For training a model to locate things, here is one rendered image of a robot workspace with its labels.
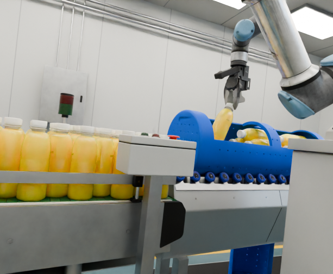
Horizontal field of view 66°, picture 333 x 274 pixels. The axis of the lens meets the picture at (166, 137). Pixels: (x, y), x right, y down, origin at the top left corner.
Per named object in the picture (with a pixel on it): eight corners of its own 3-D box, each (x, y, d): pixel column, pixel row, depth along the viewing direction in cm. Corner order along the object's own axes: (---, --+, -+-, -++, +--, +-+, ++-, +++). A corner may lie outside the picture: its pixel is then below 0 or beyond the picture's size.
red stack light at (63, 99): (74, 105, 120) (75, 97, 120) (60, 103, 117) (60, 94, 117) (72, 105, 126) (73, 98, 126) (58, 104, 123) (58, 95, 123)
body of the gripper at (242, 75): (250, 91, 116) (252, 64, 116) (236, 87, 112) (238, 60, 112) (237, 92, 122) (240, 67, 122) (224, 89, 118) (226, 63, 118)
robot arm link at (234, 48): (233, 25, 113) (232, 33, 121) (231, 50, 113) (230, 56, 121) (252, 25, 111) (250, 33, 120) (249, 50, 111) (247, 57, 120)
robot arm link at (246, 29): (256, 8, 100) (252, 21, 111) (230, 25, 102) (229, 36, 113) (266, 25, 100) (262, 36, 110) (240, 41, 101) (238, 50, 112)
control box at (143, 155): (193, 176, 73) (197, 141, 73) (127, 175, 64) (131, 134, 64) (175, 171, 82) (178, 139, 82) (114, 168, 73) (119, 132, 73)
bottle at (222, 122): (201, 141, 113) (218, 106, 118) (214, 149, 116) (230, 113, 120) (210, 141, 107) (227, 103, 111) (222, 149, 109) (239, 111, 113)
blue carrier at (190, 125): (326, 184, 140) (334, 132, 140) (195, 182, 99) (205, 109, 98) (281, 173, 165) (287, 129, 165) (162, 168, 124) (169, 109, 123)
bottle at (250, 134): (268, 147, 136) (242, 144, 127) (261, 137, 140) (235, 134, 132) (276, 137, 132) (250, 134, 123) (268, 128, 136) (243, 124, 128)
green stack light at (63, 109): (73, 115, 120) (74, 105, 120) (58, 113, 117) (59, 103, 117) (71, 116, 126) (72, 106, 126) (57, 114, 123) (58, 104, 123)
